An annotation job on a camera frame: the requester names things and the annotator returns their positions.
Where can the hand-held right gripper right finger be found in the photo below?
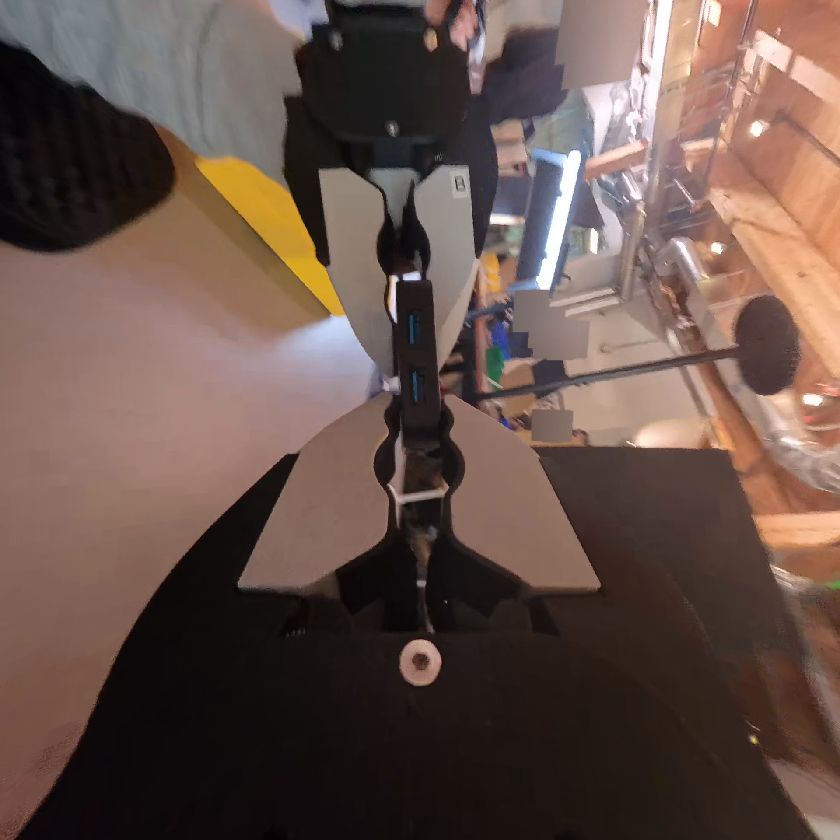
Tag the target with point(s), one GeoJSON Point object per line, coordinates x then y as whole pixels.
{"type": "Point", "coordinates": [518, 518]}

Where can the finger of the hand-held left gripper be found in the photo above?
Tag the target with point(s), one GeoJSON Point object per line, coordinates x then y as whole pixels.
{"type": "Point", "coordinates": [453, 249]}
{"type": "Point", "coordinates": [351, 249]}

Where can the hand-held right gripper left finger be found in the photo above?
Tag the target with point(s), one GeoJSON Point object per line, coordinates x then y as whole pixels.
{"type": "Point", "coordinates": [315, 518]}

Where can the yellow plastic bin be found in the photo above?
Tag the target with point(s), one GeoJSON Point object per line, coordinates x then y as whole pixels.
{"type": "Point", "coordinates": [275, 216]}

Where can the person's left forearm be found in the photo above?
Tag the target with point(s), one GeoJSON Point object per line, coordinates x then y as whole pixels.
{"type": "Point", "coordinates": [197, 65]}

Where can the person's left hand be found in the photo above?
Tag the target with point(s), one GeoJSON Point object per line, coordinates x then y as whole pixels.
{"type": "Point", "coordinates": [456, 16]}

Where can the light panel on stand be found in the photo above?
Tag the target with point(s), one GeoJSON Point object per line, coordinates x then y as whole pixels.
{"type": "Point", "coordinates": [558, 210]}

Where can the green plastic bin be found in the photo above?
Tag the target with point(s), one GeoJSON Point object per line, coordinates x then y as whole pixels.
{"type": "Point", "coordinates": [494, 367]}

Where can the black board with wooden rim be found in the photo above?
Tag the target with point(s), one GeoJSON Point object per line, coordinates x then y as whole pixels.
{"type": "Point", "coordinates": [656, 525]}

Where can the black quilted cushion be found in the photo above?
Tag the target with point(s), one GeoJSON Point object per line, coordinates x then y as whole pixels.
{"type": "Point", "coordinates": [72, 157]}

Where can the black stand with round disc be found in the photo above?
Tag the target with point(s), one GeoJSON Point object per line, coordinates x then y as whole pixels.
{"type": "Point", "coordinates": [768, 344]}

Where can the wide silver ventilation duct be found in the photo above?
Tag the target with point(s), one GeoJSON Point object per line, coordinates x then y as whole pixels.
{"type": "Point", "coordinates": [794, 453]}

